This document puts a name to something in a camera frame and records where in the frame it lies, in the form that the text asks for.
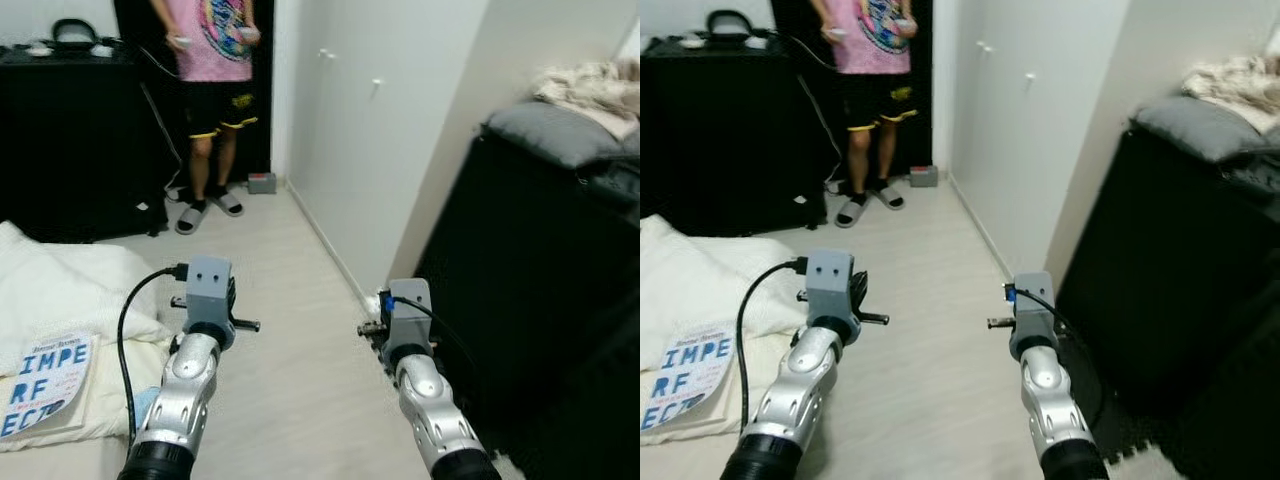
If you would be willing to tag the small grey floor box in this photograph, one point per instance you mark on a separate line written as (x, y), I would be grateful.
(924, 177)
(262, 184)

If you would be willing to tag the white book blue letters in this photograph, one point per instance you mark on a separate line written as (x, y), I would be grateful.
(685, 380)
(45, 385)

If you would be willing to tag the black foam floor mat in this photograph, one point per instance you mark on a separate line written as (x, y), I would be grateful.
(590, 460)
(1220, 450)

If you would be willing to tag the black chest of drawers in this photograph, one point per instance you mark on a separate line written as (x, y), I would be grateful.
(520, 280)
(1170, 280)

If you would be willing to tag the small white device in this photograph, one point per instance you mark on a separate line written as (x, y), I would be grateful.
(755, 43)
(102, 50)
(692, 42)
(40, 49)

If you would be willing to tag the black storage cabinet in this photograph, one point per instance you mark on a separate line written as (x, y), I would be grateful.
(720, 130)
(70, 140)

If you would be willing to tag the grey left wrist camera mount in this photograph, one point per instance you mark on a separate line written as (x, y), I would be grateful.
(208, 285)
(830, 280)

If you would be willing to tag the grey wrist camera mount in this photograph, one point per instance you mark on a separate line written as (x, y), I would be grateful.
(830, 280)
(410, 315)
(208, 285)
(1035, 310)

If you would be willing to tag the beige blanket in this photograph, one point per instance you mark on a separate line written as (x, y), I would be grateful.
(1235, 85)
(590, 90)

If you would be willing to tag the person in pink shirt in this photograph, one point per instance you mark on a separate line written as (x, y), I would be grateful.
(210, 45)
(868, 40)

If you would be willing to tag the black handbag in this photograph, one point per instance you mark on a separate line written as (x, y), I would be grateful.
(72, 45)
(728, 38)

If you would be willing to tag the grey slipper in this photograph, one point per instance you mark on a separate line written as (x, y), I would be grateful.
(190, 220)
(850, 213)
(228, 205)
(888, 197)

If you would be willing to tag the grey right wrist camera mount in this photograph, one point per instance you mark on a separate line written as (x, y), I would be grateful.
(1035, 310)
(410, 315)

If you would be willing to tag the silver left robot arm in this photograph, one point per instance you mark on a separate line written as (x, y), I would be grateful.
(185, 400)
(800, 390)

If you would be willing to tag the white wardrobe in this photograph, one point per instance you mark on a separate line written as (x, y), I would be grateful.
(1020, 140)
(370, 150)

